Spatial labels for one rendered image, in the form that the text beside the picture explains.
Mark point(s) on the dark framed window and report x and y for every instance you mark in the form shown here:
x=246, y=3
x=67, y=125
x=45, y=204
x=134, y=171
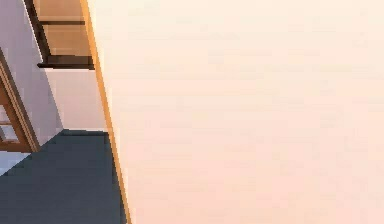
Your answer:
x=63, y=36

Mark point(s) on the brown wooden room door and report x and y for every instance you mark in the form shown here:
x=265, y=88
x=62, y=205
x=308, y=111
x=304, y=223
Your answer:
x=11, y=113

